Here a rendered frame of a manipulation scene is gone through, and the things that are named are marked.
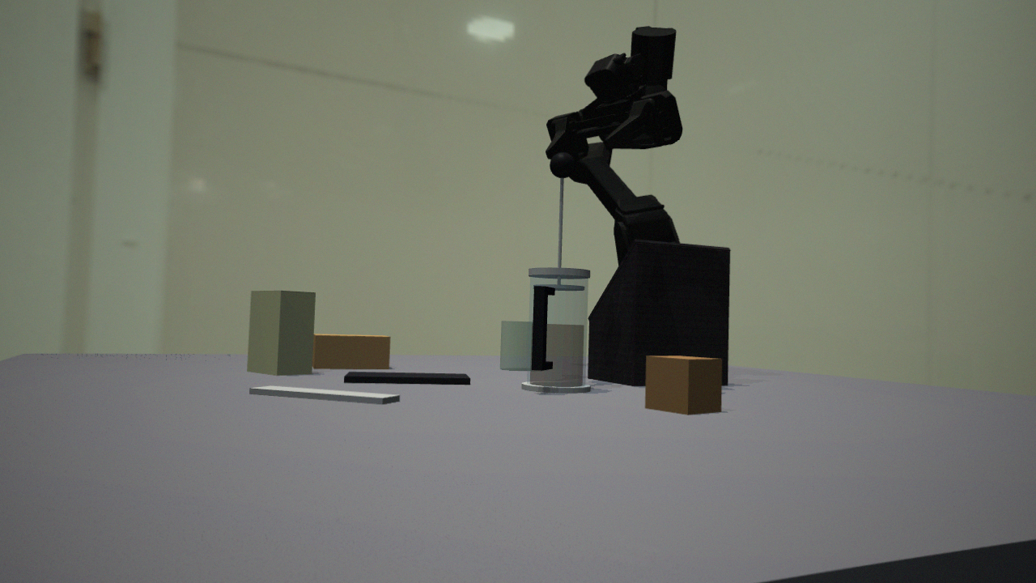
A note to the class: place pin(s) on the light grey flat bar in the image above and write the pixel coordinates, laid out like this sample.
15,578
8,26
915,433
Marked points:
329,395

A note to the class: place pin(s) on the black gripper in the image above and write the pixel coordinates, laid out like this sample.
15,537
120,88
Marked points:
653,121

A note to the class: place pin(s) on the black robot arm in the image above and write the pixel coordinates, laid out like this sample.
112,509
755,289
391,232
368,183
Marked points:
615,78

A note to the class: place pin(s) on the glass french press with plunger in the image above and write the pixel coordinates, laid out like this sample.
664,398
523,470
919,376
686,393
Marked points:
558,314

